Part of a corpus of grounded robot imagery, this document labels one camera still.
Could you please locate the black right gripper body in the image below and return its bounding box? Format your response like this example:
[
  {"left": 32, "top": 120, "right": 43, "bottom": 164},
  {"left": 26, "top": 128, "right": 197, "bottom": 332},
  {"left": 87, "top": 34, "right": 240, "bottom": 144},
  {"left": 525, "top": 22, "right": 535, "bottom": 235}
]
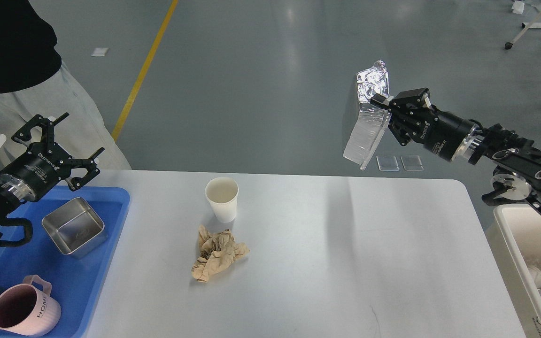
[{"left": 411, "top": 109, "right": 478, "bottom": 162}]

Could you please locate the white paper cup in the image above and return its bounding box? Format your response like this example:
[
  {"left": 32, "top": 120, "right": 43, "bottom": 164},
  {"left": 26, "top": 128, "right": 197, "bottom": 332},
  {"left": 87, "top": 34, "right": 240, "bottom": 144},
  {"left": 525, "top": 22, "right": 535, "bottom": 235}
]
[{"left": 205, "top": 177, "right": 239, "bottom": 223}]

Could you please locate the crumpled brown paper napkin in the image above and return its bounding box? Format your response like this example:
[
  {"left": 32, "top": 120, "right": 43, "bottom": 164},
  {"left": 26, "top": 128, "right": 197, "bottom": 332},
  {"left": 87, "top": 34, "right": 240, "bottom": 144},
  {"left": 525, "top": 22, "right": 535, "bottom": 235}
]
[{"left": 191, "top": 225, "right": 250, "bottom": 283}]

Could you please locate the pink ceramic mug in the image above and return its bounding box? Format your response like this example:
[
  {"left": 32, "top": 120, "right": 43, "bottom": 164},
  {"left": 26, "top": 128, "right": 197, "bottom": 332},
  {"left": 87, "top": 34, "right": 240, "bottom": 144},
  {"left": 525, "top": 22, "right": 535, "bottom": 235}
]
[{"left": 0, "top": 275, "right": 62, "bottom": 337}]

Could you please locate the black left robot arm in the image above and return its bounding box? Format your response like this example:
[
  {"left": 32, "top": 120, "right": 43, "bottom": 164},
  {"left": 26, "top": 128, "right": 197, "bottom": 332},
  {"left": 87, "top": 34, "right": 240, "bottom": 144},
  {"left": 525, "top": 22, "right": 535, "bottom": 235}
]
[{"left": 0, "top": 113, "right": 104, "bottom": 247}]

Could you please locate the clear plastic lid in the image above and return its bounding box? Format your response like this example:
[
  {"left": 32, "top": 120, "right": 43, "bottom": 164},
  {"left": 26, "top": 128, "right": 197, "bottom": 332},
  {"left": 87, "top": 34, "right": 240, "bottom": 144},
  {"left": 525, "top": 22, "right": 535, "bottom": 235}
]
[
  {"left": 376, "top": 155, "right": 400, "bottom": 172},
  {"left": 400, "top": 155, "right": 425, "bottom": 171}
]

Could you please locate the white cup in bin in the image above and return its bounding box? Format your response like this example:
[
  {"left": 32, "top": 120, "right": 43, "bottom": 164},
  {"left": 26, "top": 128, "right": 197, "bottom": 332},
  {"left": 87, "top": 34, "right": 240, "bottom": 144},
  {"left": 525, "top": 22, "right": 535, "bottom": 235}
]
[{"left": 527, "top": 264, "right": 541, "bottom": 289}]

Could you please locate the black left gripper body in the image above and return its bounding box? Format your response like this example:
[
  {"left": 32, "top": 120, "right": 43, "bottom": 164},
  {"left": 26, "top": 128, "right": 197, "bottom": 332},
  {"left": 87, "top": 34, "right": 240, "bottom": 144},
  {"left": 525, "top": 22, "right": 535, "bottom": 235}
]
[{"left": 0, "top": 147, "right": 72, "bottom": 202}]

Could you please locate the stainless steel rectangular container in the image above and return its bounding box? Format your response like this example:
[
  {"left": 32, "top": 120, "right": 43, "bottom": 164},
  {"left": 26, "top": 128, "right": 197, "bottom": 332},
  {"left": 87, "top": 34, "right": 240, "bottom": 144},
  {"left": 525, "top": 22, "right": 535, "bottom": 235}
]
[{"left": 41, "top": 197, "right": 108, "bottom": 260}]

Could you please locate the white plastic bin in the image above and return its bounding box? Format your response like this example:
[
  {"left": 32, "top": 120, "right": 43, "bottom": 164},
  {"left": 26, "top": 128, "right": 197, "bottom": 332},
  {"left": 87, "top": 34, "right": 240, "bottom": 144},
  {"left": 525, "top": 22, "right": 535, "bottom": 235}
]
[{"left": 485, "top": 205, "right": 541, "bottom": 338}]

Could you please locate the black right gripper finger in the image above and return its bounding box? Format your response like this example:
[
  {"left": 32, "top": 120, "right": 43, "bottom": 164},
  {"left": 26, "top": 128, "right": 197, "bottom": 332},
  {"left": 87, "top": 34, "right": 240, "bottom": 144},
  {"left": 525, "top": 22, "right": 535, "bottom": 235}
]
[
  {"left": 388, "top": 120, "right": 414, "bottom": 146},
  {"left": 370, "top": 87, "right": 438, "bottom": 123}
]

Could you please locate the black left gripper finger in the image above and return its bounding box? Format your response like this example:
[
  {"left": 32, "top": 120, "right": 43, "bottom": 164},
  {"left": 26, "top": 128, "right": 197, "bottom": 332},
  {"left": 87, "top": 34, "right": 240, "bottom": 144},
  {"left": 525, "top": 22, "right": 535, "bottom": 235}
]
[
  {"left": 62, "top": 147, "right": 105, "bottom": 191},
  {"left": 11, "top": 112, "right": 70, "bottom": 155}
]

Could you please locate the blue plastic tray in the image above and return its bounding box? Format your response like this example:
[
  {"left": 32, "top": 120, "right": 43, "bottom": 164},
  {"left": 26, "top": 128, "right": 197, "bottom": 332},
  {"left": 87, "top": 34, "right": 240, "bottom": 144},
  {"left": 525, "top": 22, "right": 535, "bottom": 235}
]
[{"left": 0, "top": 186, "right": 130, "bottom": 338}]

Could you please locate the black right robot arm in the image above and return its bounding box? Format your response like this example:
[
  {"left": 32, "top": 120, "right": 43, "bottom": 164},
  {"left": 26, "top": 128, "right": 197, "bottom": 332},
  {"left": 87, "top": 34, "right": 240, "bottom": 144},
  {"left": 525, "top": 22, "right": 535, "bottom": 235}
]
[{"left": 370, "top": 88, "right": 541, "bottom": 214}]

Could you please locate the person in grey trousers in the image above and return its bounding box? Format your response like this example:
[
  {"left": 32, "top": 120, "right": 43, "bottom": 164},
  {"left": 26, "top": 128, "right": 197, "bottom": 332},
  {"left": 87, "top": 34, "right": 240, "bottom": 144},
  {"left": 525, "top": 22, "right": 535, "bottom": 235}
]
[{"left": 0, "top": 0, "right": 131, "bottom": 170}]

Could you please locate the aluminium foil tray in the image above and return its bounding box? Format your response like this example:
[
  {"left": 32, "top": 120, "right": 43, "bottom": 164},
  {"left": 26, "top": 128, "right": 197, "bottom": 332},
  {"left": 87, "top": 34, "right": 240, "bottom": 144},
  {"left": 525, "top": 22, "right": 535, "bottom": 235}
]
[{"left": 343, "top": 60, "right": 391, "bottom": 170}]

